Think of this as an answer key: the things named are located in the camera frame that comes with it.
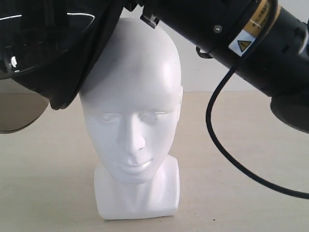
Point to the black helmet with tinted visor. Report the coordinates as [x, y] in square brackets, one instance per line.
[47, 49]

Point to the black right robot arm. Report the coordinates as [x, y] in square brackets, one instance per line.
[278, 64]

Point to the white mannequin head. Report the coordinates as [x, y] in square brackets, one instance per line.
[131, 102]

